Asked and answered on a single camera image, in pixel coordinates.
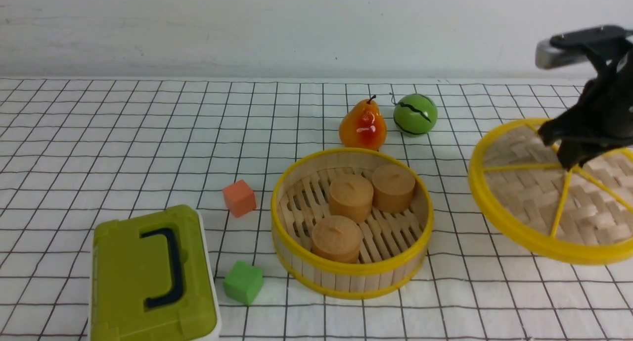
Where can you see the white grid tablecloth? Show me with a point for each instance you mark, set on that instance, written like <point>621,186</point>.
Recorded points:
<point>75,153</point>

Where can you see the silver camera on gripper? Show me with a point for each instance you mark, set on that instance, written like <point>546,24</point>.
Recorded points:
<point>549,57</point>

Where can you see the yellow woven bamboo steamer lid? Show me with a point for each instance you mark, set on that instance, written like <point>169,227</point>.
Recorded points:
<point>578,216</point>

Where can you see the brown bun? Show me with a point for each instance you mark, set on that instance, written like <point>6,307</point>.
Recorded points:
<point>337,238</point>
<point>351,195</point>
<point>393,188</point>

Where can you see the green toy watermelon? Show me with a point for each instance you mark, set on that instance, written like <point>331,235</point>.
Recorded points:
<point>415,115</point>

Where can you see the brown bun back left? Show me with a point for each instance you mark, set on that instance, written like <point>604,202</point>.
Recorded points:
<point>351,195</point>

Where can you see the brown bun back right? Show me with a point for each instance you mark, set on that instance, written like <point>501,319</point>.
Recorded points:
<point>393,188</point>

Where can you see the orange toy pear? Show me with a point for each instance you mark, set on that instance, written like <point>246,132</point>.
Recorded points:
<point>363,126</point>

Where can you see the brown bun front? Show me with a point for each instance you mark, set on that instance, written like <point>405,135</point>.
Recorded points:
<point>337,238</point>

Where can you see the green foam cube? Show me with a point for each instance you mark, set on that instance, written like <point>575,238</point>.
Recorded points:
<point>243,282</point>

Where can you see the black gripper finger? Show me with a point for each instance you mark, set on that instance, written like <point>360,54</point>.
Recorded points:
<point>575,153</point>

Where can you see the orange foam cube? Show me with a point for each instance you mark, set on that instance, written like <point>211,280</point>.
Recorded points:
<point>239,198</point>

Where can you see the yellow bamboo steamer basket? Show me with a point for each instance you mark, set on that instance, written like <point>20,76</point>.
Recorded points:
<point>394,245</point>

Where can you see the olive green lunch box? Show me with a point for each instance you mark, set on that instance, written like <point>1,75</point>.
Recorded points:
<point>152,280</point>

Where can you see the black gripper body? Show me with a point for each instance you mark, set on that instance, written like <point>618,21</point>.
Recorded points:
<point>603,112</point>

